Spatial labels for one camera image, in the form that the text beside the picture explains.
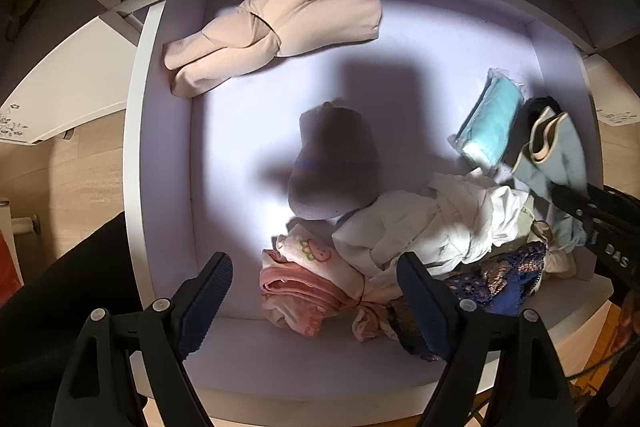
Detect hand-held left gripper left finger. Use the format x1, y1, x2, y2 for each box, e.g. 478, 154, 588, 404
54, 251, 234, 427

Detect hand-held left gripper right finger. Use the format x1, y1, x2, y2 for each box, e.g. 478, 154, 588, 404
395, 251, 586, 427

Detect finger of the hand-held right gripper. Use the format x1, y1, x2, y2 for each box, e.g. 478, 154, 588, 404
550, 183, 607, 239

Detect light blue garment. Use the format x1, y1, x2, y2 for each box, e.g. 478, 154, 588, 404
510, 107, 591, 258

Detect cream garment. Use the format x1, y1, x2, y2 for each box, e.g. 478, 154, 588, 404
530, 219, 576, 280

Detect black sock bundle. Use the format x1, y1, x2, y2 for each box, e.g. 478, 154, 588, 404
522, 96, 566, 132

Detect grey sock bundle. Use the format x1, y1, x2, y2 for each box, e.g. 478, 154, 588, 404
286, 99, 383, 222

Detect white drawer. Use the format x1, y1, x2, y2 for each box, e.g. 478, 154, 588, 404
122, 0, 616, 403

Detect blue lace underwear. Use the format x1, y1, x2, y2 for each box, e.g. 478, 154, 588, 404
390, 241, 548, 363

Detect white garment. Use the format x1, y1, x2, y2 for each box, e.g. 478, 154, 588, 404
331, 172, 538, 278

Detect pink printed sock bundle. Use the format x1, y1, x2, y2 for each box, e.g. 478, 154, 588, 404
259, 223, 401, 343

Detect teal cloth in clear packet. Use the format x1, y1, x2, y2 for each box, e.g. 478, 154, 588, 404
454, 68, 526, 170

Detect white paper roll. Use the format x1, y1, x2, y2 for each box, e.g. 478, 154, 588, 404
10, 216, 41, 235

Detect red cloth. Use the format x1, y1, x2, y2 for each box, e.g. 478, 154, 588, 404
0, 229, 23, 303

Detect white cabinet door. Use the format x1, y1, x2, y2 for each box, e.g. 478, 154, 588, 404
0, 14, 143, 145

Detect beige rolled tights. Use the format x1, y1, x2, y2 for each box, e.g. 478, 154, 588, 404
162, 0, 383, 98

